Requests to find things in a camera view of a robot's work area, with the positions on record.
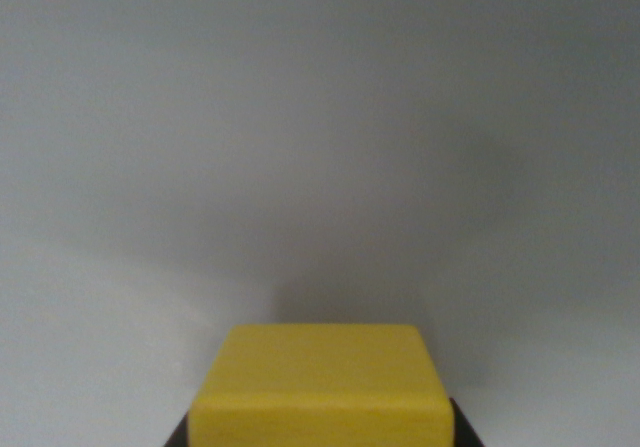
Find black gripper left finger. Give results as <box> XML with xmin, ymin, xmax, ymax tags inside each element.
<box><xmin>163</xmin><ymin>412</ymin><xmax>193</xmax><ymax>447</ymax></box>

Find grey plastic bin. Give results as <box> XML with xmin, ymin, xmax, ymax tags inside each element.
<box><xmin>0</xmin><ymin>0</ymin><xmax>640</xmax><ymax>447</ymax></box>

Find yellow wooden cube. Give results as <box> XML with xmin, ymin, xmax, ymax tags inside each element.
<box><xmin>188</xmin><ymin>323</ymin><xmax>456</xmax><ymax>447</ymax></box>

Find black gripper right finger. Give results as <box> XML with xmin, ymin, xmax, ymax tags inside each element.
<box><xmin>448</xmin><ymin>396</ymin><xmax>486</xmax><ymax>447</ymax></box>

